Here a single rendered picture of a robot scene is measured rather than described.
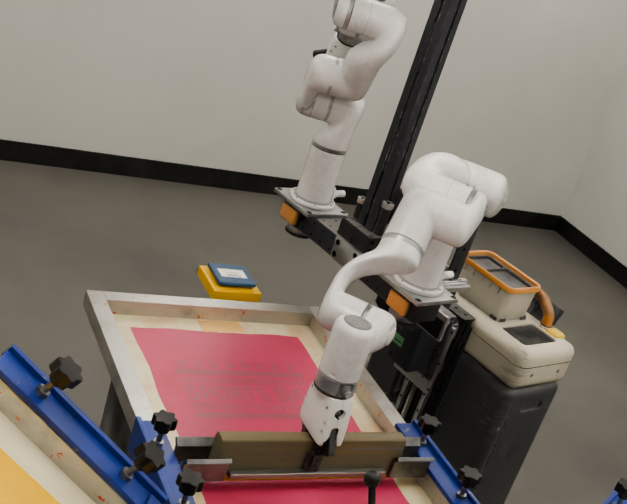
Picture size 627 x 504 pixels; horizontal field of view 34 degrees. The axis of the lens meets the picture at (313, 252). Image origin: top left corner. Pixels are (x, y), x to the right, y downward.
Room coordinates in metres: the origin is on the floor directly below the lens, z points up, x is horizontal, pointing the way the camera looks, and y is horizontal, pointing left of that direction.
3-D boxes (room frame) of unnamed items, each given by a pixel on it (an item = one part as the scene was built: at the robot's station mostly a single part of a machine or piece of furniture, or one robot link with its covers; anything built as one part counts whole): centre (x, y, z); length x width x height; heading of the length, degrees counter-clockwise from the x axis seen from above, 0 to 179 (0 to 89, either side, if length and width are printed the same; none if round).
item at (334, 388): (1.57, -0.11, 1.18); 0.09 x 0.07 x 0.03; 30
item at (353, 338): (1.61, -0.13, 1.25); 0.15 x 0.10 x 0.11; 167
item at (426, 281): (2.24, -0.27, 1.21); 0.16 x 0.13 x 0.15; 134
